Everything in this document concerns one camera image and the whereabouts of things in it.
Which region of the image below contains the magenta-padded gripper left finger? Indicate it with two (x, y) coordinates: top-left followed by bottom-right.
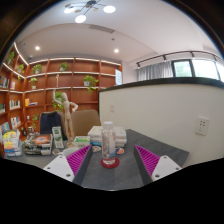
(43, 144), (94, 187)

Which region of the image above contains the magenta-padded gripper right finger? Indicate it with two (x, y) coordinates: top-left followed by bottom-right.
(133, 144), (183, 186)

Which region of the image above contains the clear plastic water bottle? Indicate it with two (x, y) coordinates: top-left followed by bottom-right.
(100, 120), (117, 167)

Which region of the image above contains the yellow striped white mug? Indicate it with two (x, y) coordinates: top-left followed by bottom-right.
(61, 147), (81, 158)

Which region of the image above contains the green and white carton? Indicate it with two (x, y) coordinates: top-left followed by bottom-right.
(51, 125), (65, 150)

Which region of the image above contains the green and white box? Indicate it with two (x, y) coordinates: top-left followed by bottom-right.
(72, 135), (92, 149)

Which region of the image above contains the chair with dark jacket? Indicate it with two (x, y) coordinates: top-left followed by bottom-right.
(39, 111), (64, 136)

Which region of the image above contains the flat round red coaster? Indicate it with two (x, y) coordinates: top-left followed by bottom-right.
(100, 157), (120, 169)

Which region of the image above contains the colourful book stack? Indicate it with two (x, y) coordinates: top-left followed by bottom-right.
(2, 129), (23, 158)

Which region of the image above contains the tan chair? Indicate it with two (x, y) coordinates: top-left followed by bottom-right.
(70, 109), (102, 137)

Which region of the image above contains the wooden artist mannequin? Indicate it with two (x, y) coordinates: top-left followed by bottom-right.
(52, 89), (79, 148)

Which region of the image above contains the wooden shelf unit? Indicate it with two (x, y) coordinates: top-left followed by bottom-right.
(0, 41), (123, 141)

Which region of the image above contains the grey curtain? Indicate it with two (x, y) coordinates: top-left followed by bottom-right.
(137, 60), (174, 82)

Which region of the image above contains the window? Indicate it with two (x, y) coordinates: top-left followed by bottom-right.
(171, 58), (224, 81)

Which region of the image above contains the ceiling air vent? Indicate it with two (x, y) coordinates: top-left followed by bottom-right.
(88, 24), (116, 34)

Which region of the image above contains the branched ceiling lamp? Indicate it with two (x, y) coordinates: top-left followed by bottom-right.
(63, 0), (117, 24)

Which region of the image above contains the white wall socket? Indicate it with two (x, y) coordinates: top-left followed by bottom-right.
(194, 116), (210, 137)

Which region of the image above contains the black ceiling track rail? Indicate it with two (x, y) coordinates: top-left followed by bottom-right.
(136, 50), (224, 68)

